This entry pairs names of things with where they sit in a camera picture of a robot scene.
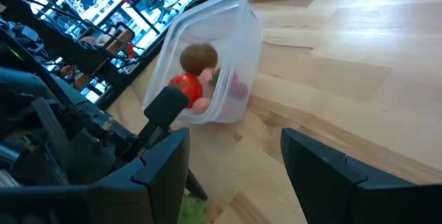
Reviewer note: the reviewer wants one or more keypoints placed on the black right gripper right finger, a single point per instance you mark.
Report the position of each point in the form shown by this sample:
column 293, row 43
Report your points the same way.
column 345, row 196

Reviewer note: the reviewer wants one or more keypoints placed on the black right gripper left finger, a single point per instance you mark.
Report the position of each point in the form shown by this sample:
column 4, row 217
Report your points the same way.
column 103, row 203

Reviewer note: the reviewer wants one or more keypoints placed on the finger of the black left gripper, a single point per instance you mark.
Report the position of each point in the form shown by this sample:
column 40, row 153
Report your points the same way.
column 165, row 104
column 197, row 186

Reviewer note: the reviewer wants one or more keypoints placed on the red toy tomato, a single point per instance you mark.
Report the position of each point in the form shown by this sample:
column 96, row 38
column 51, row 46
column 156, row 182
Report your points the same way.
column 188, row 85

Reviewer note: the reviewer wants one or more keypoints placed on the small pink toy fruit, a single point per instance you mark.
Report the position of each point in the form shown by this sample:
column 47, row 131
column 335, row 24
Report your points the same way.
column 201, row 105

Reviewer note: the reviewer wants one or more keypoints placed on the brown toy kiwi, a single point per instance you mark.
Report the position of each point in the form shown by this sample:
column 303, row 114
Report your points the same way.
column 198, row 58

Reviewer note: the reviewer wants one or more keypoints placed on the clear plastic tupperware container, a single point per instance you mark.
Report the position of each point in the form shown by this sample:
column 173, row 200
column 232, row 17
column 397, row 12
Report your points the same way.
column 221, row 23

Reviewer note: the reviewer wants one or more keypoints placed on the toy strawberry with green leaves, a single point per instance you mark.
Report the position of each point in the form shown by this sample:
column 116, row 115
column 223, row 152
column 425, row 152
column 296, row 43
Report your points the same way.
column 193, row 212

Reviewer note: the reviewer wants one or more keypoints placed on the small red background object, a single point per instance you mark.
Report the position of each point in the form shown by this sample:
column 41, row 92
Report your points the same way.
column 130, row 49

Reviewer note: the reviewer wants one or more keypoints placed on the black office chair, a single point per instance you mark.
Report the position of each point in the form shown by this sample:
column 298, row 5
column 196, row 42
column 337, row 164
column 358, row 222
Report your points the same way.
column 155, row 1

